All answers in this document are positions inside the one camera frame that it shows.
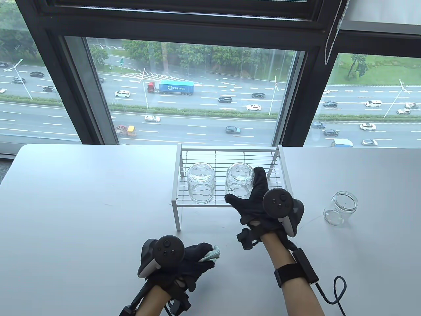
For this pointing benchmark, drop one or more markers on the white roller blind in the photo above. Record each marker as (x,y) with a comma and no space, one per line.
(378,11)

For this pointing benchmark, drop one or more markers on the person's right forearm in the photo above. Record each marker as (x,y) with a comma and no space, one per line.
(296,302)

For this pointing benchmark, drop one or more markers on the black window frame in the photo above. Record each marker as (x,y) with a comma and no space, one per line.
(184,29)

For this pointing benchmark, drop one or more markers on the light green fish scale cloth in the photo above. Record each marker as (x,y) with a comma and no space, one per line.
(212,254)

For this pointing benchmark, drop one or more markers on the person's right hand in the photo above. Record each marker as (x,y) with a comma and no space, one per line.
(255,210)

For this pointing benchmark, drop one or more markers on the person's left forearm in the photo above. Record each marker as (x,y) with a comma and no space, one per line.
(153,302)

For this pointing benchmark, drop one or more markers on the person's left hand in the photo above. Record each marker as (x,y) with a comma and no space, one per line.
(190,263)

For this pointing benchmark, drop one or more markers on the black grey hand controller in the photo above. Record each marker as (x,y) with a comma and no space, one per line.
(167,251)
(278,202)

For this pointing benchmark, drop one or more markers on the clear glass jar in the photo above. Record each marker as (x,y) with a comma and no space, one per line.
(238,177)
(342,204)
(201,184)

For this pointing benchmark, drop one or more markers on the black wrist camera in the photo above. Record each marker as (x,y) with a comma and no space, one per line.
(179,302)
(248,238)

